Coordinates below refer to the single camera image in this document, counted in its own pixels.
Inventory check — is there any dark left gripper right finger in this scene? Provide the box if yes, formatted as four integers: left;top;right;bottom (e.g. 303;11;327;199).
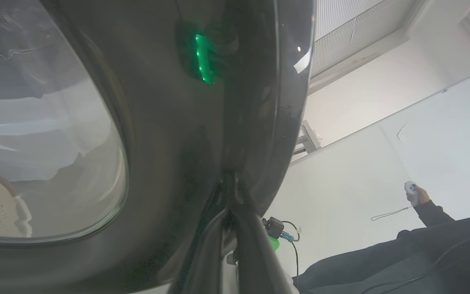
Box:
230;175;299;294

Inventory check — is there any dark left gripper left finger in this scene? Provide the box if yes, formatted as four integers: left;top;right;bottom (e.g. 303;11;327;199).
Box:
177;179;230;294

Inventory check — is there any dark washing machine door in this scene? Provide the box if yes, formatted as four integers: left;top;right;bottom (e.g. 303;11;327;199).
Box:
0;0;315;294

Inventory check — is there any white handheld controller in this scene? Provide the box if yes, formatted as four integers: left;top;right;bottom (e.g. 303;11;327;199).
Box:
404;180;420;205

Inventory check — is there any bare person hand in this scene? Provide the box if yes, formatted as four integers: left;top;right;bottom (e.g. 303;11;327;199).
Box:
406;186;431;207

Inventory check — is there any person body in dark clothes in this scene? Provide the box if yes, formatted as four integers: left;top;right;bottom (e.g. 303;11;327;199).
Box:
292;212;470;294

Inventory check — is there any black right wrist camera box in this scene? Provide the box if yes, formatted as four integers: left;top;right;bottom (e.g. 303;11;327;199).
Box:
261;217;285;240

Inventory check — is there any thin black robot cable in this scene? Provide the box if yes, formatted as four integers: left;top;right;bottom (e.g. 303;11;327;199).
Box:
281;220;302;288

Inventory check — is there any white metal ladder frame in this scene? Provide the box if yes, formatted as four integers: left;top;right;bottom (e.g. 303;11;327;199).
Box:
291;119;322;158

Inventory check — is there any thin controller wrist strap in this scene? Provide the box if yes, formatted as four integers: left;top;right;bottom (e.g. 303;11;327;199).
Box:
370;205;414;222

